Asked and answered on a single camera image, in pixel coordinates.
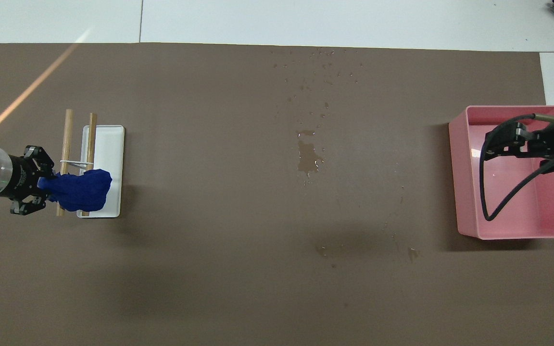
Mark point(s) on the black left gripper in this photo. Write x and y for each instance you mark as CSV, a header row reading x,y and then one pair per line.
x,y
24,177

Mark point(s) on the white rack base tray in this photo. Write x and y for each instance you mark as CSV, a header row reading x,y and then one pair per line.
x,y
109,154

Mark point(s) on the brown table mat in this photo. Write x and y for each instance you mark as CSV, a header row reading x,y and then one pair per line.
x,y
233,264

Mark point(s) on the wooden dowel rod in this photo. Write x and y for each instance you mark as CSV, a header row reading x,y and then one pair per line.
x,y
67,134
91,137

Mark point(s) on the blue towel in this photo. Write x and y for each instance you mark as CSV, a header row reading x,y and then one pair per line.
x,y
82,191

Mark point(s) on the pink plastic bin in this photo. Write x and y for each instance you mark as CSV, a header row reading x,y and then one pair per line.
x,y
512,226

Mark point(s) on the water puddle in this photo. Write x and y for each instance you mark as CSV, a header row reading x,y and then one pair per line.
x,y
308,156

